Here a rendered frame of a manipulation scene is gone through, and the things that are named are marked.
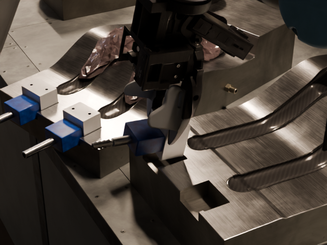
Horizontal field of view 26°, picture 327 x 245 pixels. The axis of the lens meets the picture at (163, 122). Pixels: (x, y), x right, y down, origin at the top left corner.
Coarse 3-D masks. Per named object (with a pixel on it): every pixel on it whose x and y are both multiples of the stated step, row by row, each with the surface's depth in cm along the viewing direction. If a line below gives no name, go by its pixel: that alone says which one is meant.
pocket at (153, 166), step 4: (144, 156) 101; (148, 156) 102; (152, 156) 102; (156, 156) 103; (184, 156) 99; (148, 160) 101; (152, 160) 103; (156, 160) 103; (160, 160) 103; (164, 160) 103; (168, 160) 103; (172, 160) 103; (176, 160) 102; (180, 160) 101; (148, 164) 100; (152, 164) 100; (156, 164) 102; (160, 164) 102; (164, 164) 102; (168, 164) 102; (152, 168) 99; (156, 168) 99; (156, 172) 98
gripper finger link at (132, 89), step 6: (132, 84) 94; (126, 90) 94; (132, 90) 95; (138, 90) 95; (150, 90) 96; (162, 90) 96; (138, 96) 96; (144, 96) 96; (150, 96) 97; (156, 96) 96; (162, 96) 96; (150, 102) 97; (156, 102) 97; (150, 108) 97
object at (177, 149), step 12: (156, 108) 97; (144, 120) 97; (132, 132) 94; (144, 132) 94; (156, 132) 95; (168, 132) 94; (96, 144) 92; (108, 144) 93; (120, 144) 94; (132, 144) 94; (144, 144) 94; (156, 144) 95; (180, 144) 97; (168, 156) 97; (180, 156) 98
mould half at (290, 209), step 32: (320, 64) 112; (256, 96) 113; (288, 96) 110; (192, 128) 105; (288, 128) 105; (320, 128) 103; (192, 160) 98; (224, 160) 98; (256, 160) 99; (160, 192) 99; (224, 192) 92; (256, 192) 92; (288, 192) 93; (320, 192) 93; (192, 224) 92; (224, 224) 87; (256, 224) 87; (288, 224) 89; (320, 224) 93
